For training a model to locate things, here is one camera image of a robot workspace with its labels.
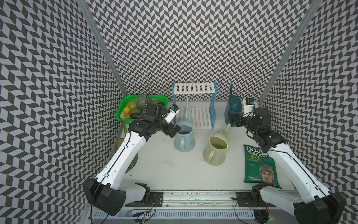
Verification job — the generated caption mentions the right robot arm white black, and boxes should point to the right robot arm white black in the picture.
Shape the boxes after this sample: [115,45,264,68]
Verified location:
[228,107,346,224]

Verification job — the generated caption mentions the green plastic basket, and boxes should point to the green plastic basket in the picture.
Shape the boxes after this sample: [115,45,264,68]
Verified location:
[115,95,169,124]

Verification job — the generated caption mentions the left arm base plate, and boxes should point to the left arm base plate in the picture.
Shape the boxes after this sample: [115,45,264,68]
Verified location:
[125,191,164,207]

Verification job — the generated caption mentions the dark teal watering can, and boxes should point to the dark teal watering can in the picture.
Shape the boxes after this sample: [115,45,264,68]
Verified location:
[224,84,242,124]

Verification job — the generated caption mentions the yellow lemon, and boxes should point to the yellow lemon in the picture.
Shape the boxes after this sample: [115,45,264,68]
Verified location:
[123,106,131,114]

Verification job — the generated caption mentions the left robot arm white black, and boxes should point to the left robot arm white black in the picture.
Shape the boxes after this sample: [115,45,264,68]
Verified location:
[83,103,181,216]

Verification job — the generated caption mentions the green netted melon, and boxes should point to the green netted melon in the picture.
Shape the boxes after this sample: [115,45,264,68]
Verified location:
[135,94,153,110]

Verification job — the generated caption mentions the cream watering can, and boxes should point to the cream watering can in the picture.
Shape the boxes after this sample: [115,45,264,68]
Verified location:
[203,123,231,166]

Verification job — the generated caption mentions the aluminium front rail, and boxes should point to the aluminium front rail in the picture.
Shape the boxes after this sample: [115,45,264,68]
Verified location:
[83,190,317,210]

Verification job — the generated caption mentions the olive green watering can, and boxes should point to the olive green watering can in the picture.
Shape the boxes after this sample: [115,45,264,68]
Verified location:
[115,120,139,173]

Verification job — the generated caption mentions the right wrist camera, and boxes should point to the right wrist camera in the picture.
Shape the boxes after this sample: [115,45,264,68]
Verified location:
[242,98,257,117]

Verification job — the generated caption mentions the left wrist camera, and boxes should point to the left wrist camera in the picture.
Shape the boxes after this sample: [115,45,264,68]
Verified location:
[164,104,180,124]

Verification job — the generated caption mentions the green crisps bag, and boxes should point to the green crisps bag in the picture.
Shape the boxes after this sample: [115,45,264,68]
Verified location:
[244,145,281,188]

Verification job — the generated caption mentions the purple eggplant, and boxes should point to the purple eggplant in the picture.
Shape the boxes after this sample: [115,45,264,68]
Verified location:
[130,113,144,119]

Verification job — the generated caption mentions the light blue watering can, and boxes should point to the light blue watering can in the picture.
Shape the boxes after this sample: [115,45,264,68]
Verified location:
[174,98,195,153]

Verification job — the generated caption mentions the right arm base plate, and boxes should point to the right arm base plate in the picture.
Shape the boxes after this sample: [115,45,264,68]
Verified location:
[236,191,276,208]

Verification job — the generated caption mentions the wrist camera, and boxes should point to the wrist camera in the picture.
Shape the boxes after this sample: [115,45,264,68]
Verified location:
[164,104,180,124]
[242,98,257,117]

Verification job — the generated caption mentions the blue white slatted shelf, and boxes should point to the blue white slatted shelf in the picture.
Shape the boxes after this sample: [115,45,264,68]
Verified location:
[172,81,217,129]

